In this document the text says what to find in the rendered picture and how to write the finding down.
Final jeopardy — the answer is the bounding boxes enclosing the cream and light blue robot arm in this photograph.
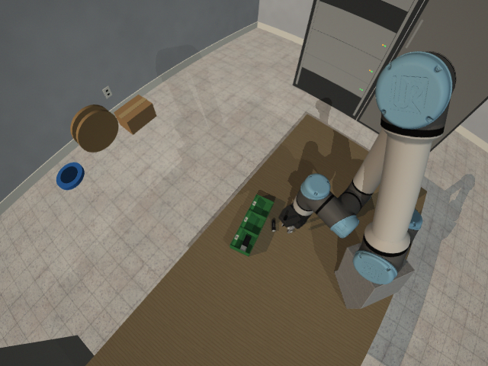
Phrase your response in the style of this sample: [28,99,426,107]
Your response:
[296,51,457,284]

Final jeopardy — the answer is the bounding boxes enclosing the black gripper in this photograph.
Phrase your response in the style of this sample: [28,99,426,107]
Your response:
[279,198,313,233]

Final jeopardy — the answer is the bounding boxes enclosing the green rack of three bins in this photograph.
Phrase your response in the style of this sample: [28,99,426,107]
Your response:
[230,195,274,256]

